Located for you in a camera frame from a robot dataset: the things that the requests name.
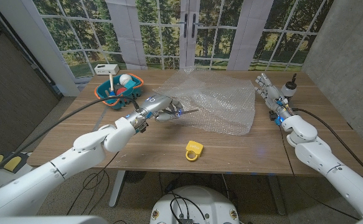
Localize clear dispenser bottle black cap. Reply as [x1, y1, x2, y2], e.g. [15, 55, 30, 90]
[280, 73, 298, 99]

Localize printed forest window backdrop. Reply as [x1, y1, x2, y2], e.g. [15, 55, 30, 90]
[31, 0, 336, 78]

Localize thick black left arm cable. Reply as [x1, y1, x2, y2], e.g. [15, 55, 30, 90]
[0, 95, 140, 181]

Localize black ribbed round object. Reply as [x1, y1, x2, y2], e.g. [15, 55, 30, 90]
[124, 170, 147, 184]

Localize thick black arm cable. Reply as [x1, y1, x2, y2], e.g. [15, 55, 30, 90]
[291, 108, 363, 184]
[0, 95, 140, 181]

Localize grey tape strip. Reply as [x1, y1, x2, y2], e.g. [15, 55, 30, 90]
[91, 107, 107, 132]

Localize yellow padlock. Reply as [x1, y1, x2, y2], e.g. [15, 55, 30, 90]
[185, 140, 204, 162]

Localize black torso cables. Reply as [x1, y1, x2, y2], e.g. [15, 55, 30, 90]
[165, 191, 207, 220]

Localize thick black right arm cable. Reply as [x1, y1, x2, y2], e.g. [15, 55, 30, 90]
[291, 108, 363, 184]

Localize teal basket orange rim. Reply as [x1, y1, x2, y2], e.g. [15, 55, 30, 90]
[94, 73, 144, 110]

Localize clear bubble wrap sheet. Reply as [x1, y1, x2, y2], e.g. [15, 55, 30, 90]
[154, 67, 257, 136]

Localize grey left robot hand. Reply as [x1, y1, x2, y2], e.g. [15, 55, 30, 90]
[128, 94, 185, 125]

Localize grey table leg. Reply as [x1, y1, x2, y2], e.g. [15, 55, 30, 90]
[266, 175, 287, 216]

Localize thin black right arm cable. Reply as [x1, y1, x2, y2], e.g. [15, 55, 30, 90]
[279, 126, 361, 221]

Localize white baseball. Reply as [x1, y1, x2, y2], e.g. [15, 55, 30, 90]
[119, 73, 133, 86]

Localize wooden handled toy mallet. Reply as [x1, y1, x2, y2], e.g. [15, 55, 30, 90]
[108, 73, 116, 100]

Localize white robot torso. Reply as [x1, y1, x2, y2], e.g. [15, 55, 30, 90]
[149, 185, 240, 224]

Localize white power box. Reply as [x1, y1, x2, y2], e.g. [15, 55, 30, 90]
[93, 63, 120, 76]

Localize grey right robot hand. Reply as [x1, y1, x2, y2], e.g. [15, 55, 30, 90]
[255, 73, 294, 124]

